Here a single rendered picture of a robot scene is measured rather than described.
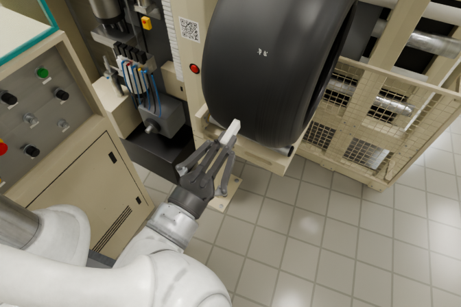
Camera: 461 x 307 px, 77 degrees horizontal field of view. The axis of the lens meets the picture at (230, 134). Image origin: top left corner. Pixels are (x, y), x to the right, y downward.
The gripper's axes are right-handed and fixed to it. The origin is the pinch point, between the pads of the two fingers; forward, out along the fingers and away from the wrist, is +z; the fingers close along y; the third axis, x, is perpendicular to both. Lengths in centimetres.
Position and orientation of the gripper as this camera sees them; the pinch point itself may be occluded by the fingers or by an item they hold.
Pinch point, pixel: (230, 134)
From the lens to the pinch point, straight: 66.8
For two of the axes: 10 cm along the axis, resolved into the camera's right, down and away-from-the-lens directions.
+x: 0.7, 5.0, 8.6
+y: -8.7, -3.9, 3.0
